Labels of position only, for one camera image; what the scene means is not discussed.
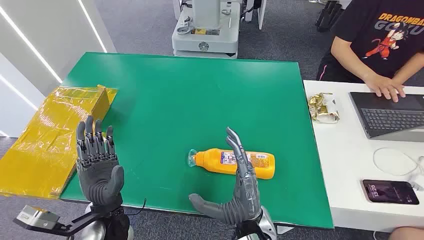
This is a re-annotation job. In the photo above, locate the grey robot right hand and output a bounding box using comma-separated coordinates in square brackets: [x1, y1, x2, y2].
[188, 126, 263, 226]

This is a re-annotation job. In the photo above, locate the person's right hand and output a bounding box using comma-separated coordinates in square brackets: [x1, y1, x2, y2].
[363, 74, 407, 103]

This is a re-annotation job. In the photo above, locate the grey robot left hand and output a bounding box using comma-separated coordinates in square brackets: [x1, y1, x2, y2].
[75, 115, 126, 211]

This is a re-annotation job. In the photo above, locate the orange detergent bottle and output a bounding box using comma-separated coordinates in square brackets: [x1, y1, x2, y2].
[187, 148, 276, 181]

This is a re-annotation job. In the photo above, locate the grey laptop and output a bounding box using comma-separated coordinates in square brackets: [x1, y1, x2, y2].
[348, 91, 424, 144]

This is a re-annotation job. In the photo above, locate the person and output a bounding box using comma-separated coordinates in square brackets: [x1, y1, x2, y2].
[316, 0, 424, 104]

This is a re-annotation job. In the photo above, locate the yellow taped cardboard box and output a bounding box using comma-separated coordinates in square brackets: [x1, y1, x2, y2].
[0, 84, 119, 200]

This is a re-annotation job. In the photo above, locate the gold foil wrapper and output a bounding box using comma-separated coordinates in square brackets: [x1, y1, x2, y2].
[307, 92, 341, 125]

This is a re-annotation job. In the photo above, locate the white desk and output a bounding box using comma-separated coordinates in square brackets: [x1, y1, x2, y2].
[303, 80, 424, 233]

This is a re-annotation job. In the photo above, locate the black chair base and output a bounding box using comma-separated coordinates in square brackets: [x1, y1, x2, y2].
[314, 0, 347, 33]

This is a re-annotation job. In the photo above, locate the black smartphone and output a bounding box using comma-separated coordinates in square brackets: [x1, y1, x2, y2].
[361, 179, 421, 206]

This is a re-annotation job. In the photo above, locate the green table mat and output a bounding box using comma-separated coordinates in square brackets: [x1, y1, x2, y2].
[60, 51, 335, 230]

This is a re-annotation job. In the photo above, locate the white furniture panel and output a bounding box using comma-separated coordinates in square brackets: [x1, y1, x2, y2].
[244, 0, 268, 31]

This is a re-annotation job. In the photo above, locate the person's knee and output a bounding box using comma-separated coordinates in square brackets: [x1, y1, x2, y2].
[387, 226, 424, 240]

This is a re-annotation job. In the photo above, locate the white charging cable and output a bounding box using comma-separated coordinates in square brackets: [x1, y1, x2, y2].
[372, 147, 424, 193]

